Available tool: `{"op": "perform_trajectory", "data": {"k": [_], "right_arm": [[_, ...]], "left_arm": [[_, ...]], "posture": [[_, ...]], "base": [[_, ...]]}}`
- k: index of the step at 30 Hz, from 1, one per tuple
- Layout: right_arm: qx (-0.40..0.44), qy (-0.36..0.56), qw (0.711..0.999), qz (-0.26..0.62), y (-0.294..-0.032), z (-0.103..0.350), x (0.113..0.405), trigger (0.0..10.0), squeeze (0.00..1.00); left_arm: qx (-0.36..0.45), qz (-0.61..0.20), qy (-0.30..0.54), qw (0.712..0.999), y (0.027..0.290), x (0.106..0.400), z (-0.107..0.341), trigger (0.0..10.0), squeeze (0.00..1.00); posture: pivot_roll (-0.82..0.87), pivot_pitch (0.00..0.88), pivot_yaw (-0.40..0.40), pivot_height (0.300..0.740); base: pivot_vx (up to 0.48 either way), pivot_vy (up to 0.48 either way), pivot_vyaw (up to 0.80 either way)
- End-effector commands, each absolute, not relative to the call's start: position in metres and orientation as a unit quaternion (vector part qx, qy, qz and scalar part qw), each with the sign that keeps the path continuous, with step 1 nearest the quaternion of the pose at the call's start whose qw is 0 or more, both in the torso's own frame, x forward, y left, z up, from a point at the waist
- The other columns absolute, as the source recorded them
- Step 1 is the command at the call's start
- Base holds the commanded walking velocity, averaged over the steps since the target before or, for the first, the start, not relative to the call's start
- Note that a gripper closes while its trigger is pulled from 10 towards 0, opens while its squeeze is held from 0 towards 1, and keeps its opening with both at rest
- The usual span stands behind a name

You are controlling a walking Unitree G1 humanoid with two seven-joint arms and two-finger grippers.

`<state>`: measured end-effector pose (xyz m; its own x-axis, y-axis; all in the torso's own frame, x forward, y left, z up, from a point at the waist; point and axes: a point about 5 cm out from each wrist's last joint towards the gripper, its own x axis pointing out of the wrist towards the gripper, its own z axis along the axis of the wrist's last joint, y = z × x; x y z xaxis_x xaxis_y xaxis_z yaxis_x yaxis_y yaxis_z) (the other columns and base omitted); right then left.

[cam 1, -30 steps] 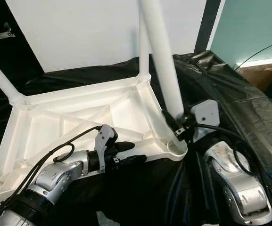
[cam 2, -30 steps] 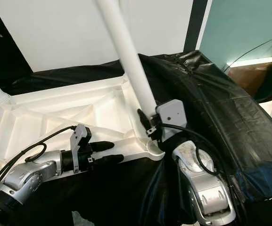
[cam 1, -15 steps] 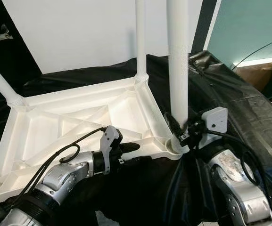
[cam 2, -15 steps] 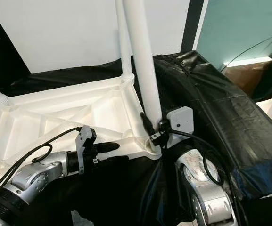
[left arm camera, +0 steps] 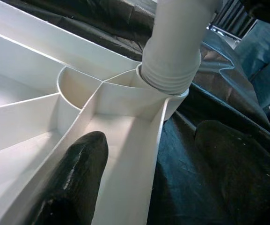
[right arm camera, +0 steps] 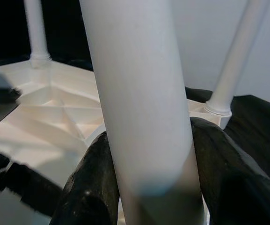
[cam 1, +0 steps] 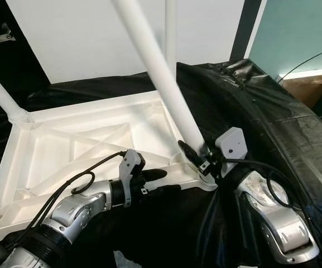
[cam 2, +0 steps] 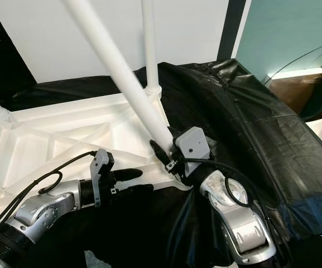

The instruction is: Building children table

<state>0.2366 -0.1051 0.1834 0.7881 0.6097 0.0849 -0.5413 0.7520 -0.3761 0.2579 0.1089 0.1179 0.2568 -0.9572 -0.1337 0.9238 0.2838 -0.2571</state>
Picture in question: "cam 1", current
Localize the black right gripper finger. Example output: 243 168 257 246
177 140 206 169

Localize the white plastic table top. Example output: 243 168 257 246
0 89 220 246

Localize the white tapered table leg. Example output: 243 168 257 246
165 0 177 65
0 61 32 125
112 0 207 154

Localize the black plastic table cover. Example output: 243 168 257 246
0 59 322 268

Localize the brown wooden furniture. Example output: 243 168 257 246
281 75 322 118

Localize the teal glass panel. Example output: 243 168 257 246
247 0 322 82

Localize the black door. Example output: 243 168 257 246
0 0 52 112

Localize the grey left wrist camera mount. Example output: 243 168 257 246
119 149 146 208

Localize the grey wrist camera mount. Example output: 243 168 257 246
119 149 146 208
215 127 246 162

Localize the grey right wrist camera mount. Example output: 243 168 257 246
215 127 246 162

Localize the black wall pillar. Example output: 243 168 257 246
230 0 262 62

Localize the thin black curved cable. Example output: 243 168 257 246
278 46 322 82

